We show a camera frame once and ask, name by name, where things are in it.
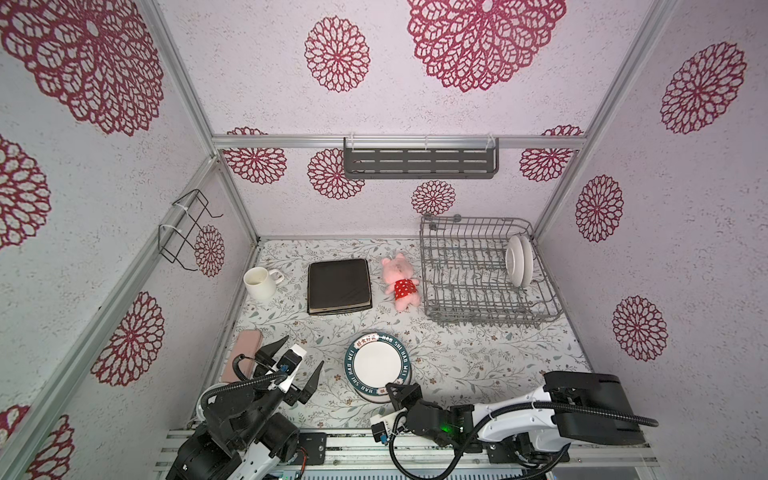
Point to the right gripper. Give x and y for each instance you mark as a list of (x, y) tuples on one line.
[(405, 395)]

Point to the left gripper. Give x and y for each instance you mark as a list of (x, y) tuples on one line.
[(295, 393)]

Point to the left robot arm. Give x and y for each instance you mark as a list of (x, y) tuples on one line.
[(242, 434)]

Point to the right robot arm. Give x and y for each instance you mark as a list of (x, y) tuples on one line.
[(567, 407)]

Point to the white mug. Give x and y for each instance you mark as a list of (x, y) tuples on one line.
[(261, 283)]

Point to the pink plush pig toy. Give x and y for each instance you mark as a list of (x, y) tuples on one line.
[(398, 275)]

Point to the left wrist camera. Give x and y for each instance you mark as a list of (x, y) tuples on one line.
[(287, 366)]

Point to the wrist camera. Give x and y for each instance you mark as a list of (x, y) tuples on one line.
[(383, 426), (287, 366)]

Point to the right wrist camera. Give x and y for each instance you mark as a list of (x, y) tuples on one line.
[(383, 426)]

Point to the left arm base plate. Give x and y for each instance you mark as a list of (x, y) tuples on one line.
[(311, 449)]

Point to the aluminium mounting rail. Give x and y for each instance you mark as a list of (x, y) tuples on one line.
[(354, 449)]

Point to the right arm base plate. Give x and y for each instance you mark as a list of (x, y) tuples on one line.
[(520, 449)]

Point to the grey wire dish rack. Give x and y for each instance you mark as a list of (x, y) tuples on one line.
[(464, 276)]

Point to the black wire wall hook rack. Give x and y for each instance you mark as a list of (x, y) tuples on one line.
[(193, 246)]

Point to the grey wall shelf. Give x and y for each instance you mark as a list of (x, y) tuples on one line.
[(420, 159)]

